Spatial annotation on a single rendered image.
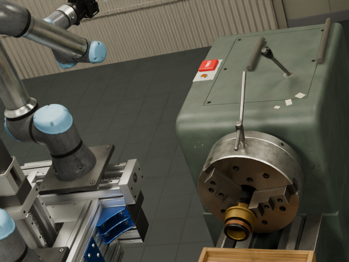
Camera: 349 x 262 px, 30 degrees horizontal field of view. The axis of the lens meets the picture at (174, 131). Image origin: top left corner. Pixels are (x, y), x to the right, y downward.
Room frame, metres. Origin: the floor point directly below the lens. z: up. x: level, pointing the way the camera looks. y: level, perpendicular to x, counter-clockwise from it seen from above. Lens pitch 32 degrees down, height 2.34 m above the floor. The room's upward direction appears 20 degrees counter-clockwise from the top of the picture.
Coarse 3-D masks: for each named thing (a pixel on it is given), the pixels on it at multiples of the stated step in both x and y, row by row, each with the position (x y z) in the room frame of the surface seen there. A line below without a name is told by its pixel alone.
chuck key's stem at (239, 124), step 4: (236, 124) 1.56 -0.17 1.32; (240, 124) 1.56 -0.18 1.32; (236, 128) 1.56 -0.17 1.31; (240, 128) 1.56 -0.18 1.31; (236, 132) 1.57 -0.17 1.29; (240, 136) 1.56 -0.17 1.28; (244, 136) 1.56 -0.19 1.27; (240, 140) 1.56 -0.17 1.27; (244, 140) 1.56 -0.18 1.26; (240, 144) 1.57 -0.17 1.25; (244, 144) 1.57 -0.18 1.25; (240, 148) 1.57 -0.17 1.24
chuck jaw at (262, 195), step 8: (256, 192) 1.51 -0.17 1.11; (264, 192) 1.49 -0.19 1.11; (272, 192) 1.47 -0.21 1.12; (280, 192) 1.46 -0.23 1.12; (288, 192) 1.46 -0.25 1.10; (256, 200) 1.48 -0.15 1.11; (264, 200) 1.46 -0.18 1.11; (272, 200) 1.46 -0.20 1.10; (280, 200) 1.45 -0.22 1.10; (288, 200) 1.45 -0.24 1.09; (248, 208) 1.46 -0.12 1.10; (256, 208) 1.44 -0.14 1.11; (264, 208) 1.45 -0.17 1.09; (272, 208) 1.44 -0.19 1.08; (256, 216) 1.45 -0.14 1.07
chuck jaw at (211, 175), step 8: (208, 168) 1.59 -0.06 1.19; (216, 168) 1.58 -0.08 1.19; (208, 176) 1.56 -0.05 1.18; (216, 176) 1.55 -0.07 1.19; (224, 176) 1.56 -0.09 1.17; (208, 184) 1.55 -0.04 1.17; (216, 184) 1.54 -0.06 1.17; (224, 184) 1.53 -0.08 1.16; (232, 184) 1.54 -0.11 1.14; (216, 192) 1.53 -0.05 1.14; (224, 192) 1.51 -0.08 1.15; (232, 192) 1.51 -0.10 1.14; (224, 200) 1.50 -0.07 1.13; (232, 200) 1.49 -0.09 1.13; (224, 208) 1.49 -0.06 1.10
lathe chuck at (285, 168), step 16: (224, 144) 1.63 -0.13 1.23; (256, 144) 1.57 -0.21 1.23; (272, 144) 1.57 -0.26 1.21; (208, 160) 1.62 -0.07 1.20; (224, 160) 1.56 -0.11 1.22; (240, 160) 1.53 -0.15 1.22; (256, 160) 1.51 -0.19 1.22; (272, 160) 1.51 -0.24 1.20; (288, 160) 1.53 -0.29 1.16; (240, 176) 1.54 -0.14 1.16; (256, 176) 1.52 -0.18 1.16; (272, 176) 1.49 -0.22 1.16; (288, 176) 1.48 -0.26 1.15; (208, 192) 1.60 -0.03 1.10; (240, 192) 1.60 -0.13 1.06; (208, 208) 1.61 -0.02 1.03; (288, 208) 1.48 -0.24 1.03; (256, 224) 1.54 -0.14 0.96; (272, 224) 1.51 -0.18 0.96; (288, 224) 1.49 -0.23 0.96
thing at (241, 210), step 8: (232, 208) 1.46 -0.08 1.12; (240, 208) 1.45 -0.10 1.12; (232, 216) 1.43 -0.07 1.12; (240, 216) 1.43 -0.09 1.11; (248, 216) 1.43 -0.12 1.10; (224, 224) 1.45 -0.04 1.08; (232, 224) 1.41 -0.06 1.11; (240, 224) 1.41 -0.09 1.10; (248, 224) 1.42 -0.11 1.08; (224, 232) 1.43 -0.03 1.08; (232, 232) 1.44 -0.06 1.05; (240, 232) 1.44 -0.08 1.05; (248, 232) 1.39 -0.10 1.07; (240, 240) 1.41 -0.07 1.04
